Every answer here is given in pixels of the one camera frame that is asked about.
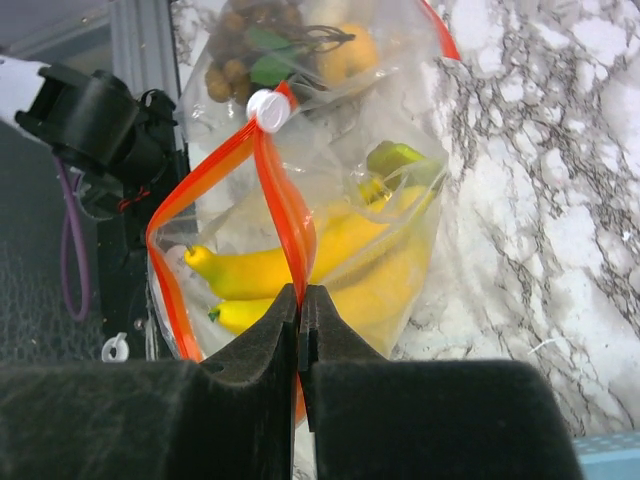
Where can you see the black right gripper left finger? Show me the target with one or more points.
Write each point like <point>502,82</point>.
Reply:
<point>228,417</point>

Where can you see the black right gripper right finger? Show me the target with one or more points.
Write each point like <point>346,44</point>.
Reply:
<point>446,419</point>

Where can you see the yellow banana bunch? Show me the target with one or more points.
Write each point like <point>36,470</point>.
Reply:
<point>378,222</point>

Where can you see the clear zip bag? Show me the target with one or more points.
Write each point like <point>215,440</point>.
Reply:
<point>405,32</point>
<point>247,196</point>

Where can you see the orange mango fruit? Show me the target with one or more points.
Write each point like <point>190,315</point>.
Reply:
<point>348,59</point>

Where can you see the brown longan bunch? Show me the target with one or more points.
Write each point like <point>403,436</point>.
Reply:
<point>260,44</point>

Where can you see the single yellow banana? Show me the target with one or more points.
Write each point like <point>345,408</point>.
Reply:
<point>248,276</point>

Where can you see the clear zip top bag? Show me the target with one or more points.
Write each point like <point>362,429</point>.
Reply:
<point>405,32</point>

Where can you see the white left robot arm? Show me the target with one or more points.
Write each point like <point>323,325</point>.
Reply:
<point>94,124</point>

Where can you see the light blue plastic basket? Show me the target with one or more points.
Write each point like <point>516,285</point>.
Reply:
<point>609,457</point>

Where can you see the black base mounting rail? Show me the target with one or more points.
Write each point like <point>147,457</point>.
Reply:
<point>125,260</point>

